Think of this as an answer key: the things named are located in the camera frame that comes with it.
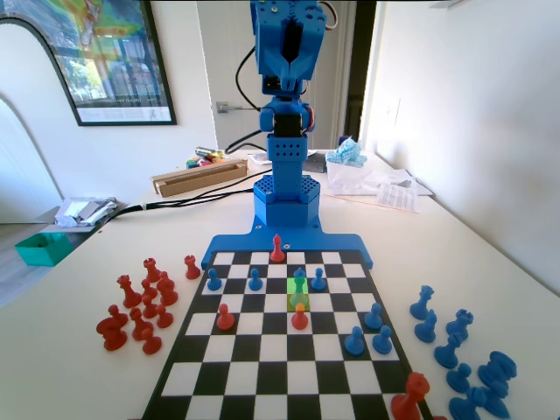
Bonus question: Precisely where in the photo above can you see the blue chess king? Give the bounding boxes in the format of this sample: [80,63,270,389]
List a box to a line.
[289,267,310,307]

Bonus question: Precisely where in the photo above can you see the blue chess queen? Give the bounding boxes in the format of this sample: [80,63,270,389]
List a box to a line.
[409,284,436,320]

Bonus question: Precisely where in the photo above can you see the blue chess bishop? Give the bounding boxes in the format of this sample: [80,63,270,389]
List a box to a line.
[475,381,512,420]
[434,332,464,369]

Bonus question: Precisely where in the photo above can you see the red piece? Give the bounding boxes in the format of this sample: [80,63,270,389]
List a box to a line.
[390,371,432,420]

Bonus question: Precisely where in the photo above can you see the white door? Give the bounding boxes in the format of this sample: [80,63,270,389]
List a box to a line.
[196,0,354,152]

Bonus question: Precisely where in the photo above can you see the blue white patterned cloth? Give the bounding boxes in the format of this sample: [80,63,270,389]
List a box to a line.
[325,135,368,170]

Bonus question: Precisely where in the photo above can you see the grey perforated pad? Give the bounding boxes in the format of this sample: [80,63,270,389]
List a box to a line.
[303,151,330,174]

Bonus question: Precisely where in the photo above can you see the clear plastic bag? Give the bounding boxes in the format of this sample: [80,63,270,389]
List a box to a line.
[325,160,397,197]

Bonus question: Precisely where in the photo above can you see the framed map poster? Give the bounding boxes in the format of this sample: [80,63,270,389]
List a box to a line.
[43,0,179,128]

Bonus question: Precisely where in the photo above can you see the long cardboard box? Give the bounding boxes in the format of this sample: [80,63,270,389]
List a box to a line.
[150,158,249,198]

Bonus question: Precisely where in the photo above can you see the white paper sheets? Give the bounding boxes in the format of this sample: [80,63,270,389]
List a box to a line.
[387,167,435,197]

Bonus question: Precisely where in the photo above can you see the printed paper sheet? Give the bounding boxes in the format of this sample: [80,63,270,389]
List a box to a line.
[374,181,422,214]

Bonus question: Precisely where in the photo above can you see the white arched panel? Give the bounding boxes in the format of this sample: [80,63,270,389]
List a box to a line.
[0,17,82,227]

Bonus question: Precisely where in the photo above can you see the grey white paper pile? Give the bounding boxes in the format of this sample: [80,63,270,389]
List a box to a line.
[54,196,119,228]

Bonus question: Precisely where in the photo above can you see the green plastic box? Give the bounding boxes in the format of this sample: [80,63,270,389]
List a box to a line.
[14,231,72,268]

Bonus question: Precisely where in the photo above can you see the black white chessboard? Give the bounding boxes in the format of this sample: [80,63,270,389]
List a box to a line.
[142,248,438,420]

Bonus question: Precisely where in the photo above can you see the red white servo wire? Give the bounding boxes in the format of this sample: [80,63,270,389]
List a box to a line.
[323,2,341,32]

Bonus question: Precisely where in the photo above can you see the black cable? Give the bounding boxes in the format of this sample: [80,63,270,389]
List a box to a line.
[108,181,257,220]
[224,129,270,154]
[234,43,263,110]
[146,191,257,209]

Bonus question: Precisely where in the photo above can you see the silver door handle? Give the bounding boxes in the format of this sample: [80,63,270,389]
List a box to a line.
[215,101,263,114]

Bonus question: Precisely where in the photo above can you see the blue base plate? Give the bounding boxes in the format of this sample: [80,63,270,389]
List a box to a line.
[200,216,375,271]

